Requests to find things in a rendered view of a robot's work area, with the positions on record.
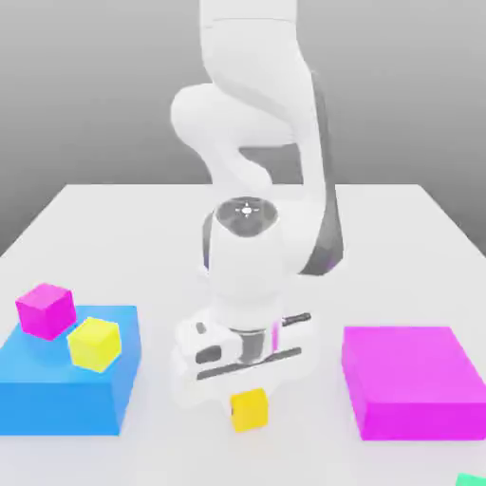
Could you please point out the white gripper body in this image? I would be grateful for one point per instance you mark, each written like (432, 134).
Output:
(212, 387)

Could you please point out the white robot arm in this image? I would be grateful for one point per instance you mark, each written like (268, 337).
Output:
(246, 265)

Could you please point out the small golden yellow cube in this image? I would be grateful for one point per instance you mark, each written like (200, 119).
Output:
(248, 412)

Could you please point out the small lemon yellow cube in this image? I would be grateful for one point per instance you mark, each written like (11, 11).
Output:
(95, 345)

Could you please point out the small magenta cube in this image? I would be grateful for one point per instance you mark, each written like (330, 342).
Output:
(45, 311)

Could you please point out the small green cube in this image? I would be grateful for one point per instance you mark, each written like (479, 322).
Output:
(472, 480)

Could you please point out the large blue box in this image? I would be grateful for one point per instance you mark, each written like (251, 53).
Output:
(57, 402)

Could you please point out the large magenta box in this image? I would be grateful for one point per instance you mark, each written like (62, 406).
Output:
(414, 379)

